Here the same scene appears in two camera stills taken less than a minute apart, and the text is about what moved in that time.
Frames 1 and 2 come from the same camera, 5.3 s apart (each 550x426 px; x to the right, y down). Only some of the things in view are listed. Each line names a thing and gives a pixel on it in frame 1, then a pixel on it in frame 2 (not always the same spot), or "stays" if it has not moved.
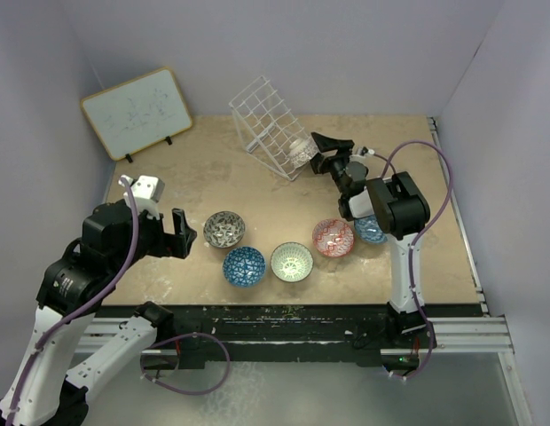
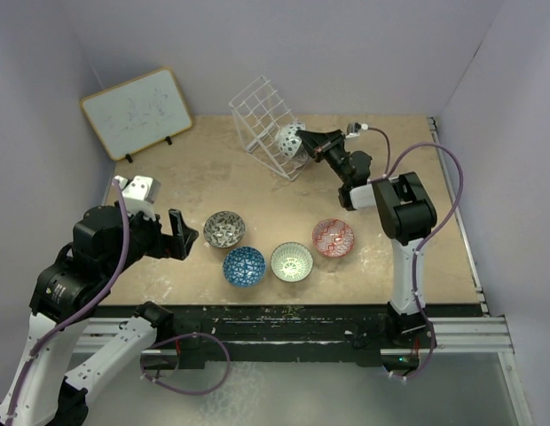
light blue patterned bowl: [369, 230] to [288, 140]
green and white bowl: [291, 262] stays
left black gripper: [177, 244] stays
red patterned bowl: [333, 237] stays
